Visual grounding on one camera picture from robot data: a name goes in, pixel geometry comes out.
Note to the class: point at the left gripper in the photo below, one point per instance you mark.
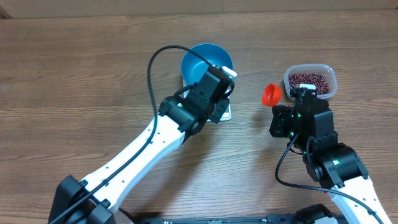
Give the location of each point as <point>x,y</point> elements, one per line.
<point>222,107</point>

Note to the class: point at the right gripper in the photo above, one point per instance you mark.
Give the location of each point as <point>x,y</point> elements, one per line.
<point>283,120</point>

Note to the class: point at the red measuring scoop blue handle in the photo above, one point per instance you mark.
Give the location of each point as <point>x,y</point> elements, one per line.
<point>271,95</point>

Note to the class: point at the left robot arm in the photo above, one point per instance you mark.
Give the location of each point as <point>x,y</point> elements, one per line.
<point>99,195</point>

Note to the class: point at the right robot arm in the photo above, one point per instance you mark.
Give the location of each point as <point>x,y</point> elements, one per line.
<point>341,173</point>

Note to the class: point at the white digital kitchen scale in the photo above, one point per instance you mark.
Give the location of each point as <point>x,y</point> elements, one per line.
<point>227,113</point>

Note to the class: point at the red adzuki beans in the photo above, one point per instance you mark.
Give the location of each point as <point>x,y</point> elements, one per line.
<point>316,79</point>

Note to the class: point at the clear plastic food container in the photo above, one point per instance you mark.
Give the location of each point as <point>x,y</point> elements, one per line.
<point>322,69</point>

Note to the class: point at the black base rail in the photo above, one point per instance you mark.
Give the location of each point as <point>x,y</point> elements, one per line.
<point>270,219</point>

